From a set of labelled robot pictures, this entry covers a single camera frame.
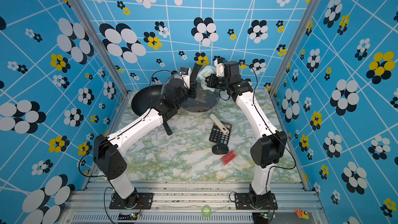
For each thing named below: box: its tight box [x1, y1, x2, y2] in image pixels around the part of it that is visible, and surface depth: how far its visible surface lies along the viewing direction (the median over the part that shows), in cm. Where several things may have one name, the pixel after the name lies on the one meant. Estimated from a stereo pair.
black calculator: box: [208, 120, 233, 146], surface depth 96 cm
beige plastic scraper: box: [209, 113, 230, 135], surface depth 90 cm
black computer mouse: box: [211, 144, 230, 155], surface depth 90 cm
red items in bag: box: [221, 150, 237, 165], surface depth 89 cm
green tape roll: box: [201, 205, 212, 218], surface depth 72 cm
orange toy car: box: [294, 208, 310, 220], surface depth 70 cm
